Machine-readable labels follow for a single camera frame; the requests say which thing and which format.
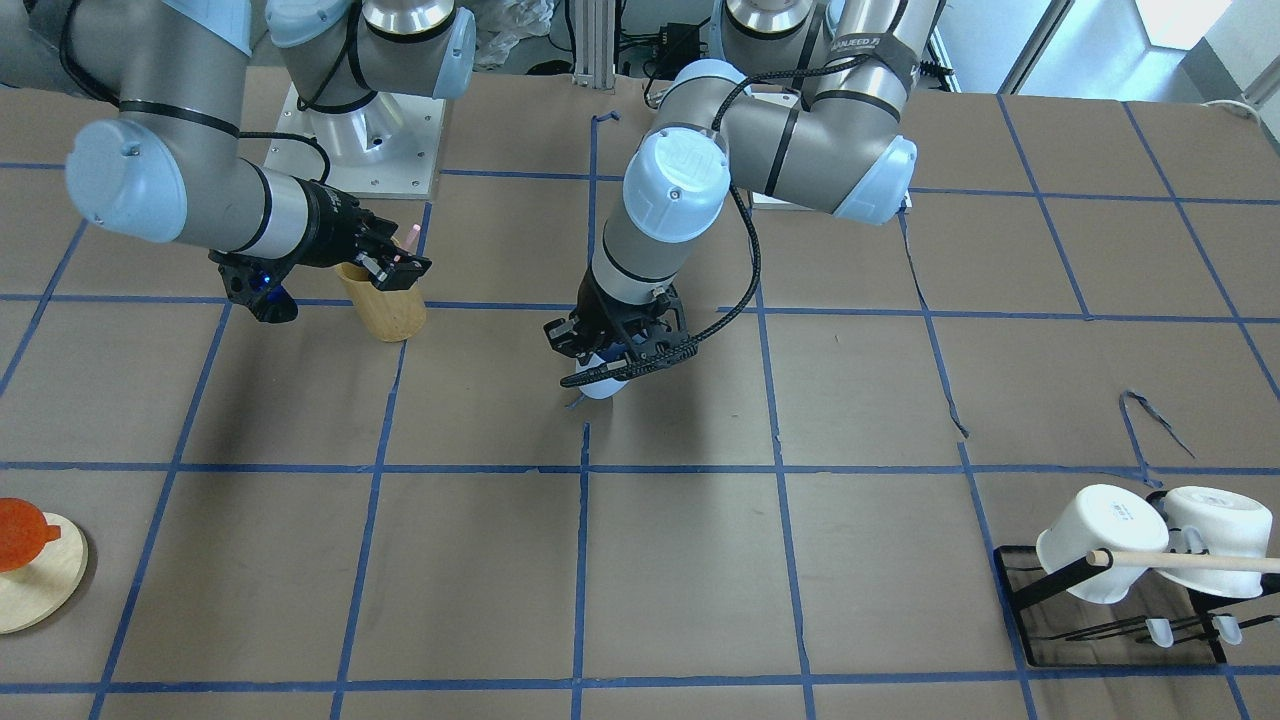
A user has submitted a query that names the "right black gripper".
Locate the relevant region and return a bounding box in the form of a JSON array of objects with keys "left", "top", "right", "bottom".
[{"left": 209, "top": 181, "right": 433, "bottom": 323}]

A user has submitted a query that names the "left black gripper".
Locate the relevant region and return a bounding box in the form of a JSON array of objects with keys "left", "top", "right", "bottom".
[{"left": 544, "top": 275, "right": 696, "bottom": 386}]

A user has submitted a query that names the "light blue plastic cup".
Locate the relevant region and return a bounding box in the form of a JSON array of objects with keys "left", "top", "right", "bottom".
[{"left": 575, "top": 354, "right": 628, "bottom": 400}]

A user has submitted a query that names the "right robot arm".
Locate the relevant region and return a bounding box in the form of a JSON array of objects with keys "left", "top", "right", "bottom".
[{"left": 3, "top": 1, "right": 476, "bottom": 323}]

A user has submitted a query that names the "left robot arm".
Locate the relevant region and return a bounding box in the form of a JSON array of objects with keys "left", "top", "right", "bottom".
[{"left": 544, "top": 1, "right": 943, "bottom": 398}]

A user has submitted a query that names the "bamboo chopstick holder cup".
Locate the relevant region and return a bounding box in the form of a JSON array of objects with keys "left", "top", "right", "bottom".
[{"left": 334, "top": 263, "right": 428, "bottom": 343}]

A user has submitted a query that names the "orange cup on stand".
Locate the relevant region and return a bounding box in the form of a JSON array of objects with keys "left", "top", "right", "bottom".
[{"left": 1, "top": 497, "right": 61, "bottom": 573}]

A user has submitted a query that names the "wooden cup tree stand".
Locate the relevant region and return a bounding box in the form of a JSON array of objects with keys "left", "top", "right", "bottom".
[{"left": 1, "top": 512, "right": 90, "bottom": 634}]

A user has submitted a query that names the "black power adapter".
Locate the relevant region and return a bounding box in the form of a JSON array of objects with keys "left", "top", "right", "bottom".
[{"left": 646, "top": 23, "right": 701, "bottom": 77}]

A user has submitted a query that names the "white mug near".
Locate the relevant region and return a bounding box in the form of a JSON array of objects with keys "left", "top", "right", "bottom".
[{"left": 1036, "top": 484, "right": 1169, "bottom": 573}]

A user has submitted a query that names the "white mug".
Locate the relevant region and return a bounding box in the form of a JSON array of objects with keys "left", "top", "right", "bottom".
[
  {"left": 1036, "top": 484, "right": 1169, "bottom": 573},
  {"left": 1157, "top": 486, "right": 1274, "bottom": 600}
]

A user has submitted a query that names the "white mug far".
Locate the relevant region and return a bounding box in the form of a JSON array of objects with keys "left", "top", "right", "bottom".
[{"left": 1157, "top": 486, "right": 1274, "bottom": 600}]

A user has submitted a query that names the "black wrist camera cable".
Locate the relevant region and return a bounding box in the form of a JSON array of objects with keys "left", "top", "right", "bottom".
[{"left": 561, "top": 55, "right": 881, "bottom": 389}]

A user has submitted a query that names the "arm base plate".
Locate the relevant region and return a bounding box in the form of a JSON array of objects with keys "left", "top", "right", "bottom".
[{"left": 276, "top": 86, "right": 449, "bottom": 201}]

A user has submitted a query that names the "aluminium frame post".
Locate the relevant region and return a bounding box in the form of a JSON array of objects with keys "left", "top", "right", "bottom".
[{"left": 564, "top": 0, "right": 620, "bottom": 94}]

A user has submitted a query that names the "black wire mug rack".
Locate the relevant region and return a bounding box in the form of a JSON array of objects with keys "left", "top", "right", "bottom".
[{"left": 995, "top": 489, "right": 1277, "bottom": 667}]

